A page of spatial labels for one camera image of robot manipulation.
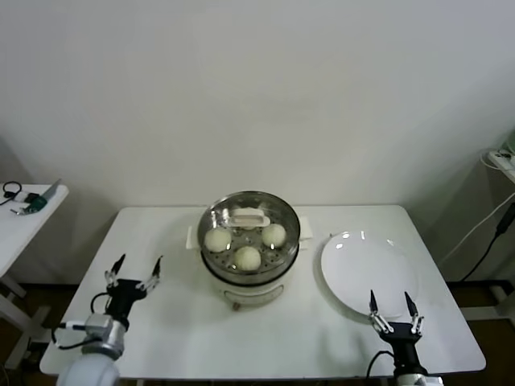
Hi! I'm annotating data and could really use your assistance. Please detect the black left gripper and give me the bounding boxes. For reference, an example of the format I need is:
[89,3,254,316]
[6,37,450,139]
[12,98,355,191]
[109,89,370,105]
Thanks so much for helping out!
[105,253,164,319]

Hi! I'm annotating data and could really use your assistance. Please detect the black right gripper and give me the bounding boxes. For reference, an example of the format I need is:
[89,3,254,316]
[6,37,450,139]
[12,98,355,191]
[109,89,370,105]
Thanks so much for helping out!
[368,289,425,371]

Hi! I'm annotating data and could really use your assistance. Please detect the glass lid with white handle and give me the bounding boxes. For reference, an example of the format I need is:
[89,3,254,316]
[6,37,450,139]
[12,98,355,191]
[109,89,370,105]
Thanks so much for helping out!
[197,191,300,274]

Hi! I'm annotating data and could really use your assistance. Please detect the stainless steel steamer basket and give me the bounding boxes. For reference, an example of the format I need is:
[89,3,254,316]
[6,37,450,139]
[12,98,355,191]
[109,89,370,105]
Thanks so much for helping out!
[196,191,301,283]

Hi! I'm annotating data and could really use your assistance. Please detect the white round plate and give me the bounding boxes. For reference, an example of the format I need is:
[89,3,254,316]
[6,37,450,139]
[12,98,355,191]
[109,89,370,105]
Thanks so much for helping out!
[315,230,420,322]

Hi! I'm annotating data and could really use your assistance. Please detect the white electric cooker base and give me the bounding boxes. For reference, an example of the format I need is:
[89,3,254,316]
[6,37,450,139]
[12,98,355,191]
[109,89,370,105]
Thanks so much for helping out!
[184,215,315,313]

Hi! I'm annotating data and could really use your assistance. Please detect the white side table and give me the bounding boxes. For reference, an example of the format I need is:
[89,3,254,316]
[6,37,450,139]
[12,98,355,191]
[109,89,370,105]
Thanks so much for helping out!
[0,183,68,371]

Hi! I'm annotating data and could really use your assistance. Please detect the grey metal blade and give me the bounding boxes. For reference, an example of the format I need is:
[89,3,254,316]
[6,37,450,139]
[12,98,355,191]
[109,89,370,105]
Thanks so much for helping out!
[39,178,61,202]

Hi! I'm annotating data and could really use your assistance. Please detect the white power strip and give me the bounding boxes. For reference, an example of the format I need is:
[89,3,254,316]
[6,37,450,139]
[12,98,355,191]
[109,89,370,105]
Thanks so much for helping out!
[488,148,515,169]

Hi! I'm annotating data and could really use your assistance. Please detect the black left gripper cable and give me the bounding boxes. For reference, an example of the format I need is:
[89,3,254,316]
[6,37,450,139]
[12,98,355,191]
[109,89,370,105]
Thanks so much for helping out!
[90,292,112,318]

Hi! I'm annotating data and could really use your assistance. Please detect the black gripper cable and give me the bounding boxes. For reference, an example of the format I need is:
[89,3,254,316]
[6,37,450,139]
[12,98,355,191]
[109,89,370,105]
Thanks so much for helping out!
[90,292,112,318]
[365,350,398,381]

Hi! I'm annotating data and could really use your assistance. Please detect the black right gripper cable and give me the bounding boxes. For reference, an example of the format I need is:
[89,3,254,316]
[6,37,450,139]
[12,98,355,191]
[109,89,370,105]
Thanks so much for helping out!
[365,350,398,381]

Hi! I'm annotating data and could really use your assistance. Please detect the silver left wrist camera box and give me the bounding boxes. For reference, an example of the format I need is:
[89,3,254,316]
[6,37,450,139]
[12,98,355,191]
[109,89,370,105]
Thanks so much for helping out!
[83,313,114,339]

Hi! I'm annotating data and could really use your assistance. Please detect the left camera cable white plug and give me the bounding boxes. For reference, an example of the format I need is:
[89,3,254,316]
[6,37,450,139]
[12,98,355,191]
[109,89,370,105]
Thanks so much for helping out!
[51,320,90,350]

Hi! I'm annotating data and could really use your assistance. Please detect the thin white cable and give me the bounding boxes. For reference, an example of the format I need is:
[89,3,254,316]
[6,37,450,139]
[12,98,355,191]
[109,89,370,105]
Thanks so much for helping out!
[441,195,510,263]

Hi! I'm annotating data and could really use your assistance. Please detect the black cable with adapter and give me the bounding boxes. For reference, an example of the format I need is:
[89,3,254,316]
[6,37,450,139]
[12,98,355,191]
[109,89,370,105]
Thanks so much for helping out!
[459,202,515,281]

